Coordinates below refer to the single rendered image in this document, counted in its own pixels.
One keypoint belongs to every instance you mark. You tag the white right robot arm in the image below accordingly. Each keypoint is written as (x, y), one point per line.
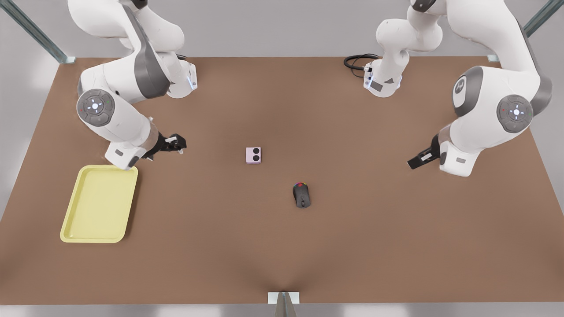
(119, 79)

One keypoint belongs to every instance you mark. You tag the pink folded flip phone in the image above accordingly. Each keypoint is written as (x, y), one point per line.
(253, 155)

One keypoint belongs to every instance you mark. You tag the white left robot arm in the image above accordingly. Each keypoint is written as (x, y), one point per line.
(484, 88)

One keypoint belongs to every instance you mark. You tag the black computer mouse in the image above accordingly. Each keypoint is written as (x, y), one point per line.
(302, 195)

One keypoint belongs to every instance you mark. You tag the silver frame post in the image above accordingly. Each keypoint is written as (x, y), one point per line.
(35, 31)
(535, 20)
(283, 304)

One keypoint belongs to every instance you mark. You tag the yellow plastic tray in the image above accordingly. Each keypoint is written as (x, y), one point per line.
(99, 204)

